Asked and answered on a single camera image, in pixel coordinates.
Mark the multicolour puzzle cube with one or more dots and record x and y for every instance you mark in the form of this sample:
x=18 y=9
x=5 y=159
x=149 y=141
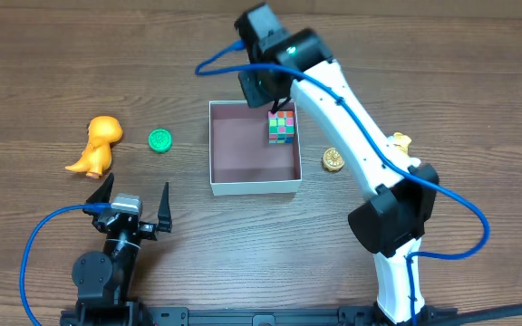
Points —
x=281 y=127

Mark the green round disc toy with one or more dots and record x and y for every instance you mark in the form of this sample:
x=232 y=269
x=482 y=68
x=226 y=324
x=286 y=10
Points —
x=160 y=140

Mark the orange dinosaur toy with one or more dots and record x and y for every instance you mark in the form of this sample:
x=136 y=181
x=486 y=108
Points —
x=96 y=158

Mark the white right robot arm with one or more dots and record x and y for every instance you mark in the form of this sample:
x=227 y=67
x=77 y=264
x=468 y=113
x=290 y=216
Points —
x=390 y=223

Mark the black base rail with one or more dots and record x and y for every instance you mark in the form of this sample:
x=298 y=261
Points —
x=140 y=314

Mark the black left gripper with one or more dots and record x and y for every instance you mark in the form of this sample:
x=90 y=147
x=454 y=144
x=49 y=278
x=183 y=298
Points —
x=130 y=227

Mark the white duck toy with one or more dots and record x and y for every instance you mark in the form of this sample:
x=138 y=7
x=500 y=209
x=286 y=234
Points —
x=401 y=142

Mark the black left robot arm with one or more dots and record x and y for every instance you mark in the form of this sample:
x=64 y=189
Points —
x=105 y=277

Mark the white cardboard box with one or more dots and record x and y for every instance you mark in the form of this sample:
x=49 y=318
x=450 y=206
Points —
x=242 y=160

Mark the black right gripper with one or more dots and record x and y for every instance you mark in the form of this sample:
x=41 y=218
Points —
x=256 y=91

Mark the yellow round disc toy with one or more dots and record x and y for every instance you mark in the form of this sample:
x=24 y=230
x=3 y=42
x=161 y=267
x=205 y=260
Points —
x=332 y=160

